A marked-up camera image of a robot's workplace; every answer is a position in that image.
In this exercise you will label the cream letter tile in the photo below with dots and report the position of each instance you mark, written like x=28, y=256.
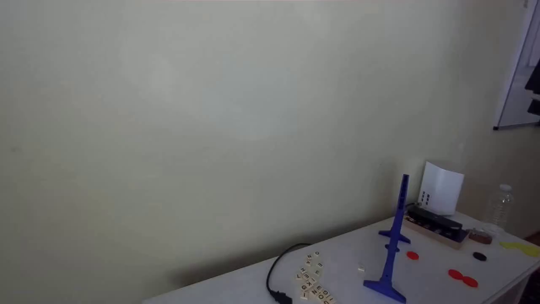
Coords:
x=315, y=271
x=328, y=298
x=303, y=290
x=315, y=259
x=305, y=276
x=360, y=271
x=317, y=292

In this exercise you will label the blue connect four grid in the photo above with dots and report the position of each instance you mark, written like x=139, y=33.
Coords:
x=398, y=226

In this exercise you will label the black remote control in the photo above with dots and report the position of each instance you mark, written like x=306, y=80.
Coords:
x=433, y=219

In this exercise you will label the white rounded box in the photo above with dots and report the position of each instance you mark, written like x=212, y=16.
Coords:
x=443, y=188

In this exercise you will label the black game disc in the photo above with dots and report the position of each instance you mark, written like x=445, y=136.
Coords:
x=480, y=256

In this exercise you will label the clear plastic bottle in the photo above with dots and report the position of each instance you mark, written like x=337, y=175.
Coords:
x=501, y=205

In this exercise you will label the white wall board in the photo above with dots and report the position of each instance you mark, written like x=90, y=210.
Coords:
x=521, y=69

